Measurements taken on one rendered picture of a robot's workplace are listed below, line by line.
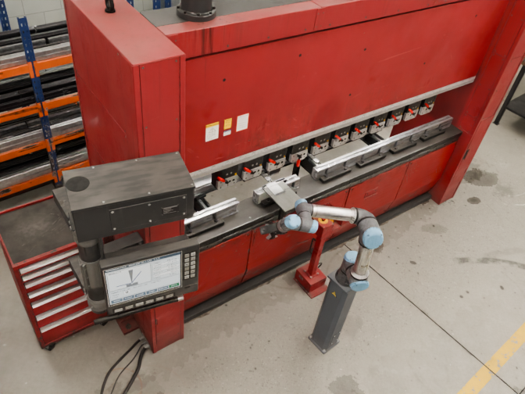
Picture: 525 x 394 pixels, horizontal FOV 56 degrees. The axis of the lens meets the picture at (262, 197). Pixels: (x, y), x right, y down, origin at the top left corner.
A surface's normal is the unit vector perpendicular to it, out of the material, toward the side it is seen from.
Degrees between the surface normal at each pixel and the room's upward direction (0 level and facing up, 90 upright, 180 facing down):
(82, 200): 0
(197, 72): 90
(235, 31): 90
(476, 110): 90
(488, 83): 90
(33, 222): 0
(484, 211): 0
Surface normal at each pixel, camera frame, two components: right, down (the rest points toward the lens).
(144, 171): 0.11, -0.73
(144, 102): 0.57, 0.60
